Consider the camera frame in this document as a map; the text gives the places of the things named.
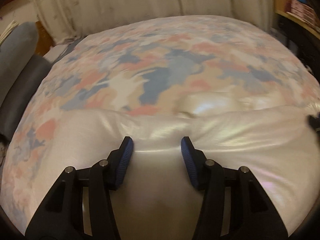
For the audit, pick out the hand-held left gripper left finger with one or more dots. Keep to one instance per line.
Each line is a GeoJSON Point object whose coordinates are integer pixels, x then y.
{"type": "Point", "coordinates": [122, 163]}

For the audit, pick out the beige leaf-print curtain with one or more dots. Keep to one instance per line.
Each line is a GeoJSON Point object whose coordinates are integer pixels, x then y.
{"type": "Point", "coordinates": [150, 0]}

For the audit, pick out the white shiny puffer jacket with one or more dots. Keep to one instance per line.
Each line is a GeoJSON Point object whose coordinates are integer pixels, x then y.
{"type": "Point", "coordinates": [160, 210]}

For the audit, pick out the white folded cloth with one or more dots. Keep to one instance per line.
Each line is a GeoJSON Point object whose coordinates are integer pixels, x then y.
{"type": "Point", "coordinates": [7, 31]}

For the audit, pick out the pastel patterned bed blanket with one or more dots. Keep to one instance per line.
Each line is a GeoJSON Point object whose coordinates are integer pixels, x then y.
{"type": "Point", "coordinates": [150, 62]}

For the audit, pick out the grey pillow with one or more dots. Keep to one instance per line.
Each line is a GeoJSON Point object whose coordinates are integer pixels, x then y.
{"type": "Point", "coordinates": [17, 45]}
{"type": "Point", "coordinates": [22, 87]}

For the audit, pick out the stack of books on shelf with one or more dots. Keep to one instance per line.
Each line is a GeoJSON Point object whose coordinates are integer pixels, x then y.
{"type": "Point", "coordinates": [301, 10]}

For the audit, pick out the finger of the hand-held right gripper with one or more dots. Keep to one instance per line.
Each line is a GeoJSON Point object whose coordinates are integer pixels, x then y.
{"type": "Point", "coordinates": [314, 122]}

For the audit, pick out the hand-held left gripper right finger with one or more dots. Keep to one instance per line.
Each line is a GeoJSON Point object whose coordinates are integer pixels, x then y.
{"type": "Point", "coordinates": [190, 166]}

